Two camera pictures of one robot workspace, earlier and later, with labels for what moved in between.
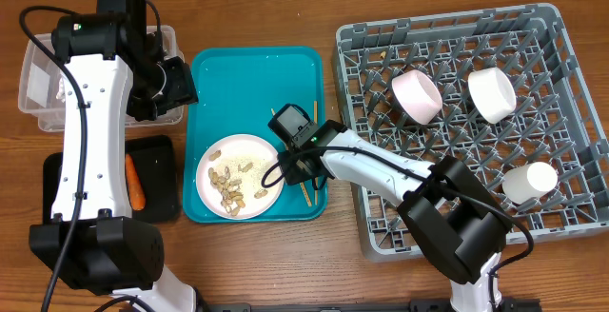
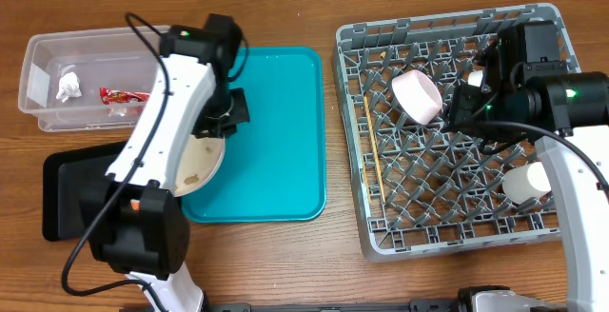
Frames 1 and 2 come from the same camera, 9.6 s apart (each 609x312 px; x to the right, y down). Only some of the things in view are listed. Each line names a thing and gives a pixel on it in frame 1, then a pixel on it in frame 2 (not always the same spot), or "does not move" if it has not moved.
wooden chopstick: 273,110 → 377,163
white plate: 239,177 → 199,160
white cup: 523,184 does not move
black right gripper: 299,173 → 461,113
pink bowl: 419,96 does not move
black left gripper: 183,89 → 241,112
